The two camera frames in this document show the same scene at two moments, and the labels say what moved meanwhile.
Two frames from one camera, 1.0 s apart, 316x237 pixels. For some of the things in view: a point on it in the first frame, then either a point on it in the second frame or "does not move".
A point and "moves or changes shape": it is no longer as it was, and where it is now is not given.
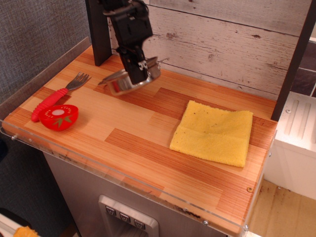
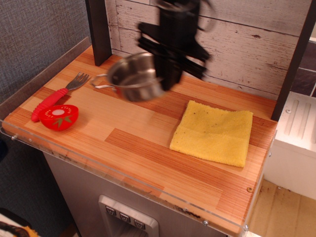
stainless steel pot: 119,85 moves or changes shape
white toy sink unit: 292,165 does not move
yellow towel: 220,135 does not move
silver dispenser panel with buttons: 121,220 does not move
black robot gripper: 133,27 → 175,40
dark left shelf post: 100,33 does not move
